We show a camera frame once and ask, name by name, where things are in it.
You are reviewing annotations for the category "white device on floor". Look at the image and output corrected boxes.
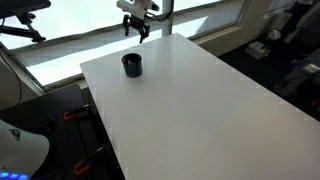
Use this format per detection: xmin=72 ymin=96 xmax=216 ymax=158
xmin=245 ymin=41 xmax=270 ymax=60

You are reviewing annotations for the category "orange-handled clamp far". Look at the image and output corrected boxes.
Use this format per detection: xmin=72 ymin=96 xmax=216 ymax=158
xmin=63 ymin=105 xmax=90 ymax=121

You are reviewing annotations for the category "orange-handled clamp near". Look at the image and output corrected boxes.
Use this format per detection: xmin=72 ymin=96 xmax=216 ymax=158
xmin=73 ymin=147 xmax=105 ymax=176

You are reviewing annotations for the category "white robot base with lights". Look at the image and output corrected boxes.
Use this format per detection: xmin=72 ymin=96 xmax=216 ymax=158
xmin=0 ymin=120 xmax=50 ymax=180

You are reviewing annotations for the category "black camera tripod mount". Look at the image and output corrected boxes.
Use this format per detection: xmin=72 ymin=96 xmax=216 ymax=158
xmin=0 ymin=0 xmax=51 ymax=43

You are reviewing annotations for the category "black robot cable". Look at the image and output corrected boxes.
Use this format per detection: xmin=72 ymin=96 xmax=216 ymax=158
xmin=146 ymin=0 xmax=176 ymax=23

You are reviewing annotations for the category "dark blue ceramic mug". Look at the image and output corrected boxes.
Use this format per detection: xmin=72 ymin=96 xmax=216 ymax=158
xmin=121 ymin=53 xmax=143 ymax=78

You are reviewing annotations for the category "orange-handled clamp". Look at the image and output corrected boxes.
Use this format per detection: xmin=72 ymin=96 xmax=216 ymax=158
xmin=63 ymin=105 xmax=90 ymax=121
xmin=73 ymin=147 xmax=105 ymax=176

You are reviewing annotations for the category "black office chair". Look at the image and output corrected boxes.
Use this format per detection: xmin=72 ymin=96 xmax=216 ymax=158
xmin=273 ymin=55 xmax=320 ymax=96

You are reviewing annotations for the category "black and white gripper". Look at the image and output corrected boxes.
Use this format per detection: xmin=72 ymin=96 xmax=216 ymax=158
xmin=116 ymin=0 xmax=160 ymax=43

